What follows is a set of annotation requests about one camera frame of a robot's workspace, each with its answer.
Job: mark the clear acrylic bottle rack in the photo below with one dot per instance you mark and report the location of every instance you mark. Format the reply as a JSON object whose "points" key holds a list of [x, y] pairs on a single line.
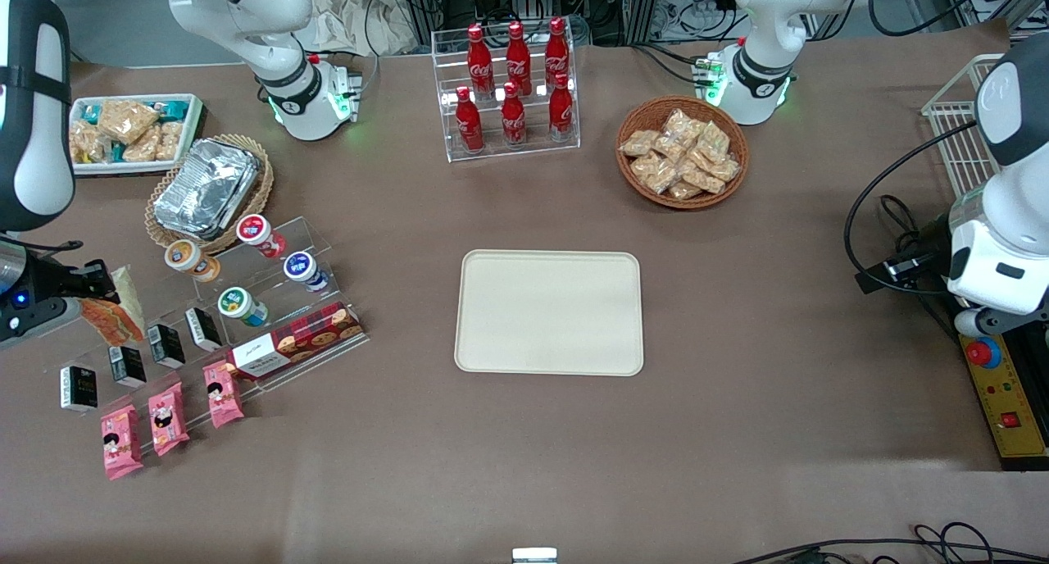
{"points": [[447, 56]]}

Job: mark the clear wrapped biscuit packet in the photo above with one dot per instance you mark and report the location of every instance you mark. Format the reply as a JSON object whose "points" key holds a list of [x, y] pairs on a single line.
{"points": [[639, 143], [685, 190], [684, 125], [662, 179], [724, 169], [713, 142], [645, 166], [672, 148], [703, 179]]}

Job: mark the red cola bottle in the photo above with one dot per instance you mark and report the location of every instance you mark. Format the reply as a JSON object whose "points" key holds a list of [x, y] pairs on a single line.
{"points": [[556, 52], [479, 60], [469, 121], [560, 109], [518, 56], [513, 117]]}

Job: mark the teal snack packet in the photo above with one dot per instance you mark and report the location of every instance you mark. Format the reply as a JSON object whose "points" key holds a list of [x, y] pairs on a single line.
{"points": [[92, 113], [172, 107], [116, 154]]}

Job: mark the red cookie box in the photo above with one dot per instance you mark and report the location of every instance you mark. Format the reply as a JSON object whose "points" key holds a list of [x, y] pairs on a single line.
{"points": [[299, 341]]}

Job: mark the oval wicker basket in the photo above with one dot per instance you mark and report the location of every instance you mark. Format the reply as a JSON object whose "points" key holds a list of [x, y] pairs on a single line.
{"points": [[264, 183]]}

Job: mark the orange lid yogurt cup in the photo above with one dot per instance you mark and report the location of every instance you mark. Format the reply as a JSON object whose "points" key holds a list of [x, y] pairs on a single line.
{"points": [[187, 257]]}

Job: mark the blue lid yogurt cup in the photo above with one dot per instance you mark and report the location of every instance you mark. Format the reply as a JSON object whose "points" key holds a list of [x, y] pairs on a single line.
{"points": [[301, 267]]}

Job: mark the round wicker basket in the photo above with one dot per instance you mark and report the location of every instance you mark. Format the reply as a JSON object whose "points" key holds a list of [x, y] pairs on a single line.
{"points": [[639, 113]]}

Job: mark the yellow emergency stop box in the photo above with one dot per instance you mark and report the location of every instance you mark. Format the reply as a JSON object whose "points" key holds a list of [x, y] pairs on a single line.
{"points": [[1004, 400]]}

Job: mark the crumpled beige cloth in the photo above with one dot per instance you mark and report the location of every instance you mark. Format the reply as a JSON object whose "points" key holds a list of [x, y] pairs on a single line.
{"points": [[352, 19]]}

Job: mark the small black box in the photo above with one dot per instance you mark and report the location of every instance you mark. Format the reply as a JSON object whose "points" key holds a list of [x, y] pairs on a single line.
{"points": [[167, 347], [127, 366], [79, 388], [203, 329]]}

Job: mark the beige plastic tray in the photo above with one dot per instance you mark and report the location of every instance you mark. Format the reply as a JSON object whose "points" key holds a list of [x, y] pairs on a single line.
{"points": [[549, 314]]}

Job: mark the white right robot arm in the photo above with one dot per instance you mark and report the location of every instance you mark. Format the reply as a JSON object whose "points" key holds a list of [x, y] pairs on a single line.
{"points": [[33, 121]]}

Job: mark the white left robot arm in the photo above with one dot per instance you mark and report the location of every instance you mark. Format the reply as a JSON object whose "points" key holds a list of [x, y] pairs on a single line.
{"points": [[762, 64]]}

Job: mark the red lid yogurt cup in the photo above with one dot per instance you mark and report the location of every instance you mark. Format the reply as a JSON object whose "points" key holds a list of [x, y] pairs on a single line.
{"points": [[258, 232]]}

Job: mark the green lid yogurt cup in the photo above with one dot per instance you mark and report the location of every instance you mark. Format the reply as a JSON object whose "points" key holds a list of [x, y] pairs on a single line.
{"points": [[238, 303]]}

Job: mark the triangle sandwich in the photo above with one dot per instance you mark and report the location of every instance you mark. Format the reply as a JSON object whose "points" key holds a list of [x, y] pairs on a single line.
{"points": [[124, 311]]}

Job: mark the clear acrylic stepped stand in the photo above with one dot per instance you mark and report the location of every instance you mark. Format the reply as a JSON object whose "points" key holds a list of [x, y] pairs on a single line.
{"points": [[315, 234]]}

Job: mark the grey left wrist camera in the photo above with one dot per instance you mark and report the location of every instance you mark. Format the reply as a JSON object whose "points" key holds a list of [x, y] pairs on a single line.
{"points": [[996, 320]]}

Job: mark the stacked foil containers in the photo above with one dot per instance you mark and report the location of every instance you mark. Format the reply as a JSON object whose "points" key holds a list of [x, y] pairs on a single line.
{"points": [[205, 188]]}

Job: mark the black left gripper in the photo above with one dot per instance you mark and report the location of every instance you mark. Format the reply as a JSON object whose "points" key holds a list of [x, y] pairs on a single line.
{"points": [[924, 256]]}

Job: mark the pink snack packet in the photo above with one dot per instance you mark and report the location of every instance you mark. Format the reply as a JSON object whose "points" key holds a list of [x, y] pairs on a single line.
{"points": [[223, 394], [168, 419], [121, 443]]}

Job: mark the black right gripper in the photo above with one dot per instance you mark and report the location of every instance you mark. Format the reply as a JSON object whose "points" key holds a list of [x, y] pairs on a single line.
{"points": [[51, 283]]}

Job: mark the white plastic bin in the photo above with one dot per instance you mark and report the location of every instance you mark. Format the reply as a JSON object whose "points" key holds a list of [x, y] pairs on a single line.
{"points": [[192, 129]]}

